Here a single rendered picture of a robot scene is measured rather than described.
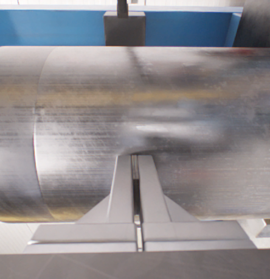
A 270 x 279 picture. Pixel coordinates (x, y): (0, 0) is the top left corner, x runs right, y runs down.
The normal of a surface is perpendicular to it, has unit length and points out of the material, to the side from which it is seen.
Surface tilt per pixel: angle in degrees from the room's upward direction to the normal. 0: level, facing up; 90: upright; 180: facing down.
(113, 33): 90
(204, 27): 90
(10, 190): 90
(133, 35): 90
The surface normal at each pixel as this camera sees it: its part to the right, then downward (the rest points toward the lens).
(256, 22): -1.00, 0.00
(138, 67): 0.02, -0.52
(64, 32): 0.03, 0.62
